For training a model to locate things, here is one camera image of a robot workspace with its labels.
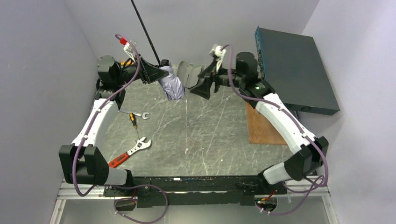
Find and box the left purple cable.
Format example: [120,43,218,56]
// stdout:
[71,34,169,224]

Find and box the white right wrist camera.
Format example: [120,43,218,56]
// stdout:
[210,44,226,73]

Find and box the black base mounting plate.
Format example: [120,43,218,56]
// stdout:
[104,175,287,208]

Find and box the red handled adjustable wrench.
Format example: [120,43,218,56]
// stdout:
[108,137,152,168]

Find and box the aluminium frame rail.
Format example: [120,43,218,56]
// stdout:
[50,175,338,224]

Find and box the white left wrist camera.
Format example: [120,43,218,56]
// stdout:
[119,37,137,63]

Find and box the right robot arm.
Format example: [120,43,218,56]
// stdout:
[185,52,329,185]

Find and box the orange handled tool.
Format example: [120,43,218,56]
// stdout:
[120,61,135,66]

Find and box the dark teal flat box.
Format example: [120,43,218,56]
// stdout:
[255,27,340,116]

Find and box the lilac folding umbrella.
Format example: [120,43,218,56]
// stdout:
[131,0,186,100]

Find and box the silver open-end wrench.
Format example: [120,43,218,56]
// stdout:
[118,109,150,119]

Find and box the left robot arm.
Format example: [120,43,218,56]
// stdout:
[59,56,169,187]

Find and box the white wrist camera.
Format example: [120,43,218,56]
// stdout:
[210,44,226,73]
[119,37,137,63]

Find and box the black grey zippered case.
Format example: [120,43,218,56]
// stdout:
[176,61,203,89]

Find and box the brown wooden board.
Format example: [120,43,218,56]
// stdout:
[246,103,287,146]

